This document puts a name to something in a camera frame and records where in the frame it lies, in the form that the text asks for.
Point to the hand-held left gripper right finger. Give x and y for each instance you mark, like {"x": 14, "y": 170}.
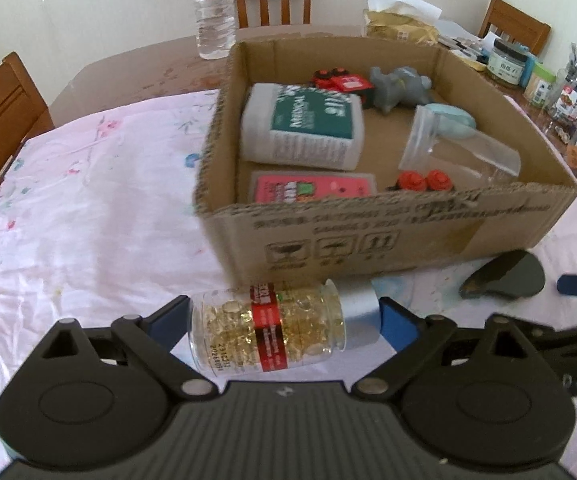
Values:
{"x": 398, "y": 330}

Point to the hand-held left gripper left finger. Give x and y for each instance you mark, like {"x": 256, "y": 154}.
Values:
{"x": 168, "y": 327}

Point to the black fan-shaped object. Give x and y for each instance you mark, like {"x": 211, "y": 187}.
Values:
{"x": 510, "y": 275}

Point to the capsule bottle with silver cap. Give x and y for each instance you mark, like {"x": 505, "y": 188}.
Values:
{"x": 293, "y": 325}

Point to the cardboard box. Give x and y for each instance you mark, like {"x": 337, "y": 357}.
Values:
{"x": 343, "y": 240}

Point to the clear plastic cup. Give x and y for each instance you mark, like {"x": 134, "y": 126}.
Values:
{"x": 458, "y": 152}

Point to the red toy fire truck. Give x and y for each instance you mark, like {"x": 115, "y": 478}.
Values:
{"x": 348, "y": 85}

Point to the pink floral tablecloth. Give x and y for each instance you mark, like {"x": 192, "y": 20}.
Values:
{"x": 93, "y": 210}

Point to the toy with red wheels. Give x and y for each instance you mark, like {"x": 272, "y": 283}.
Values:
{"x": 413, "y": 181}

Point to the red flat card box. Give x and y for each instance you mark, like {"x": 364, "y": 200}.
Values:
{"x": 313, "y": 187}

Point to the clear holder with pens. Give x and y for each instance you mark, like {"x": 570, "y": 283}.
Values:
{"x": 575, "y": 85}

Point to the jar with green lid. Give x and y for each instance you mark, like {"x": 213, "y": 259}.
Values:
{"x": 540, "y": 85}

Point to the light blue oval object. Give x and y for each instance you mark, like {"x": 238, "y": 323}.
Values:
{"x": 453, "y": 120}

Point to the white bottle with green label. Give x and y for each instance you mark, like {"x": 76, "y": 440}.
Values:
{"x": 308, "y": 125}

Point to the glass jar with dark lid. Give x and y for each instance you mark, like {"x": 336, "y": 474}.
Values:
{"x": 507, "y": 62}

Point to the grey elephant toy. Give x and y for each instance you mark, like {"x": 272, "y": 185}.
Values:
{"x": 398, "y": 87}

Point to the pile of papers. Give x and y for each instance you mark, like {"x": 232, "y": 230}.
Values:
{"x": 463, "y": 50}

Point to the gold foil bag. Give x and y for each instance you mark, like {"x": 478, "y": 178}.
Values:
{"x": 401, "y": 27}

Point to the clear plastic water bottle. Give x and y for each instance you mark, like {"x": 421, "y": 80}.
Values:
{"x": 213, "y": 10}

